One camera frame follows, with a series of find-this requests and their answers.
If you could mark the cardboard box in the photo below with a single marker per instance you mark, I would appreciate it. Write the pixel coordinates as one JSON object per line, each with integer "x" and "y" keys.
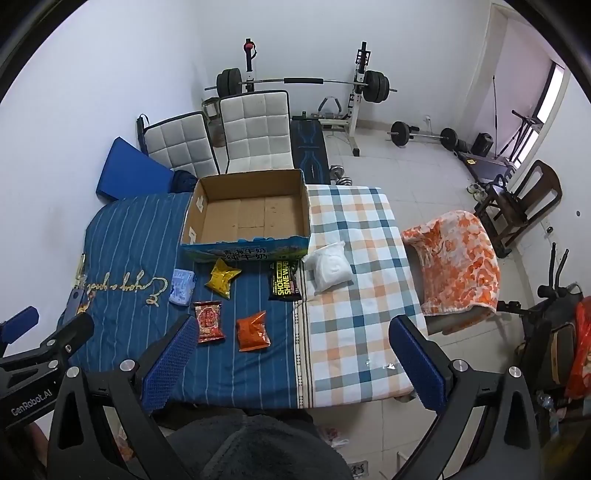
{"x": 249, "y": 217}

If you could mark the white plastic bag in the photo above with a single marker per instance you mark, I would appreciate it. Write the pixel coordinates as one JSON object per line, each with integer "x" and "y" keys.
{"x": 330, "y": 270}

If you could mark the black weight bench pad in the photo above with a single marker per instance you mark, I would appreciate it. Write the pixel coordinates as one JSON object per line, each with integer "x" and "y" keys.
{"x": 309, "y": 147}

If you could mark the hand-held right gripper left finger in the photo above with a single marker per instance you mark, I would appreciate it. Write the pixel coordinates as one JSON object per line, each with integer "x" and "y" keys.
{"x": 171, "y": 360}

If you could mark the person's dark fleece clothing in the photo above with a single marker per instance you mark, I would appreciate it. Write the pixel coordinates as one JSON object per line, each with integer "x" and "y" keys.
{"x": 258, "y": 452}

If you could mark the blue white snack packet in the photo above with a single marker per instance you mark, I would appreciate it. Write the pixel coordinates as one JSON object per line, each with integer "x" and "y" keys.
{"x": 181, "y": 286}

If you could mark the black speaker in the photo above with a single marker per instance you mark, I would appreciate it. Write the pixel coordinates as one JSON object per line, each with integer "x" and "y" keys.
{"x": 481, "y": 144}

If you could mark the white weight bench rack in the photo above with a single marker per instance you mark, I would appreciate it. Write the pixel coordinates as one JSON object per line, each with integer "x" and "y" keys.
{"x": 355, "y": 115}

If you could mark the red snack packet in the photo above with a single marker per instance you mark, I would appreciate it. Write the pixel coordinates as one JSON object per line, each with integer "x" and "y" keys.
{"x": 208, "y": 321}

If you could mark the yellow snack packet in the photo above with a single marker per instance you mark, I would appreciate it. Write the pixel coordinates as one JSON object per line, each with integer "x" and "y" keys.
{"x": 221, "y": 279}

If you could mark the dark wooden chair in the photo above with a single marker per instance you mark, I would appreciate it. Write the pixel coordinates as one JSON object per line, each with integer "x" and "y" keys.
{"x": 531, "y": 198}

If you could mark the red plastic bag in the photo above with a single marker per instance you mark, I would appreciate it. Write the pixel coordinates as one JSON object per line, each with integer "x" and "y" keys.
{"x": 581, "y": 350}

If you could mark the chrome dumbbell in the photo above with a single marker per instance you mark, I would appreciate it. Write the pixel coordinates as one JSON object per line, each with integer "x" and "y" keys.
{"x": 341, "y": 177}

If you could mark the short barbell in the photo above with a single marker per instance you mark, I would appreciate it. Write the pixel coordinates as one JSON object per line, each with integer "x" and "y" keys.
{"x": 400, "y": 134}

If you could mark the white padded chair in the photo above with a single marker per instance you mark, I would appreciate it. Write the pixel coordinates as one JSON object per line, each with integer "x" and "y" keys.
{"x": 182, "y": 143}
{"x": 256, "y": 131}

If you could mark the black wipes packet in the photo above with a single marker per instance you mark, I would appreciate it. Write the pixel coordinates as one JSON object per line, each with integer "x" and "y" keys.
{"x": 284, "y": 281}

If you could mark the blue foam mat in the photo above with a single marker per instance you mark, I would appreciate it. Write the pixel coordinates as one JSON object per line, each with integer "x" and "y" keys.
{"x": 129, "y": 173}

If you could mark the orange floral blanket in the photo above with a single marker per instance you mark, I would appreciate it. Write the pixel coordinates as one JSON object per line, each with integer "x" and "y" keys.
{"x": 457, "y": 263}

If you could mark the blue striped blanket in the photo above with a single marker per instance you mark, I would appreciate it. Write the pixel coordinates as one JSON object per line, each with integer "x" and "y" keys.
{"x": 129, "y": 258}

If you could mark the window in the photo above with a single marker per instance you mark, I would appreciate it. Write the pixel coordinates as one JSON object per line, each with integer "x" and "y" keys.
{"x": 551, "y": 101}

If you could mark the orange snack packet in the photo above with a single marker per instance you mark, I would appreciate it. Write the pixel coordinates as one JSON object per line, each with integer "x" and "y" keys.
{"x": 253, "y": 332}

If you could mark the treadmill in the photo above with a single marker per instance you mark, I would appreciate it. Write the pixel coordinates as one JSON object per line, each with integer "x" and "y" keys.
{"x": 489, "y": 166}

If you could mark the long barbell with black plates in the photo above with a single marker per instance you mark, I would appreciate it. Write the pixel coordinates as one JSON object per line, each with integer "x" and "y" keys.
{"x": 302, "y": 81}

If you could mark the black exercise bike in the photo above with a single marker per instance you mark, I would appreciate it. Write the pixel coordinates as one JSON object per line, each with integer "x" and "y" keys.
{"x": 549, "y": 323}

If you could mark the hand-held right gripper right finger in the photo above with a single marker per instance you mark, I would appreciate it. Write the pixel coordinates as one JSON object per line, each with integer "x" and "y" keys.
{"x": 418, "y": 364}

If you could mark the plaid bed sheet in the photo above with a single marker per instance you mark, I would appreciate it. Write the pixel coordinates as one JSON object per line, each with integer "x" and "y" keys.
{"x": 351, "y": 323}

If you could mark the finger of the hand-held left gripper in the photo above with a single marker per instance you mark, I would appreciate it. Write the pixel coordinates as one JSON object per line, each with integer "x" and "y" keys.
{"x": 69, "y": 334}
{"x": 21, "y": 321}

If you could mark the dark blue cloth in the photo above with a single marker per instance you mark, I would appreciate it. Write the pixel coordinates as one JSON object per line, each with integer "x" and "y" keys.
{"x": 183, "y": 181}

